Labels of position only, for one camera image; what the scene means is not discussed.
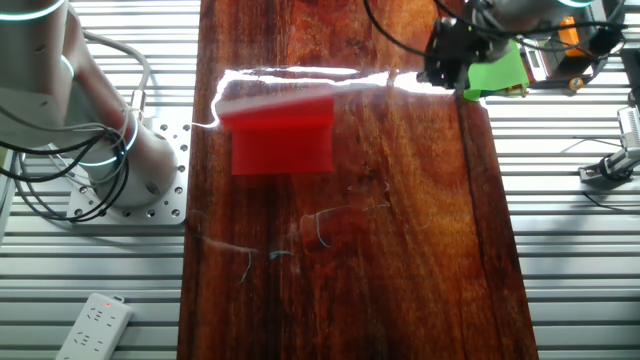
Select white power strip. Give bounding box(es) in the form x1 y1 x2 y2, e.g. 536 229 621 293
54 292 135 360

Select small silver camera on mount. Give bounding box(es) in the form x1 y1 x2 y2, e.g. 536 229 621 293
578 106 640 182

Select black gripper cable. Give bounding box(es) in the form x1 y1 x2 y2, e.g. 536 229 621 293
363 0 629 56

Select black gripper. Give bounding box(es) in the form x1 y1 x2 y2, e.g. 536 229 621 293
416 16 495 97

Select green paper flag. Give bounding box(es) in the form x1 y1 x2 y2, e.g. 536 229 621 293
462 38 531 103

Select black equipment case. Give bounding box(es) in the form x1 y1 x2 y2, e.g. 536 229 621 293
621 47 640 109

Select thin black loose cable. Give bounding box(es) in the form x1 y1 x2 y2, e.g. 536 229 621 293
582 191 640 212

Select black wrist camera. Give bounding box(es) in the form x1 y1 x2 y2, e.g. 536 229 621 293
589 27 626 56

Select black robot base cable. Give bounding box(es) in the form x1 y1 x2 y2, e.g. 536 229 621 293
0 107 132 225

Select grey cable with metal connector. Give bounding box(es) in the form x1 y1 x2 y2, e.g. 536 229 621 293
82 29 152 120

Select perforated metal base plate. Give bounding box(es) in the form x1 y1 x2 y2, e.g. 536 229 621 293
66 118 192 225

